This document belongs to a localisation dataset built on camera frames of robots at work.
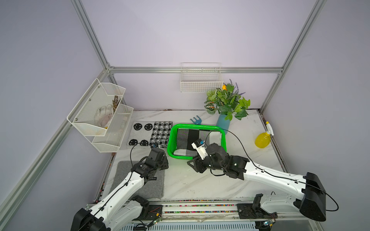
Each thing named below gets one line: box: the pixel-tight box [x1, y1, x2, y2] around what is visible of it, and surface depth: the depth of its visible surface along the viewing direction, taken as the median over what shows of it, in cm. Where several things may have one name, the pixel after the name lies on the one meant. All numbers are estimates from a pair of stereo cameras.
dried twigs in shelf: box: [112, 95, 121, 113], surface depth 83 cm
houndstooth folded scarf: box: [149, 121, 173, 148], surface depth 104 cm
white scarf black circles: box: [126, 121, 155, 149], surface depth 103 cm
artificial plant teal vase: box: [204, 78, 251, 135], surface depth 83 cm
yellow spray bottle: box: [254, 121, 275, 149], surface depth 95 cm
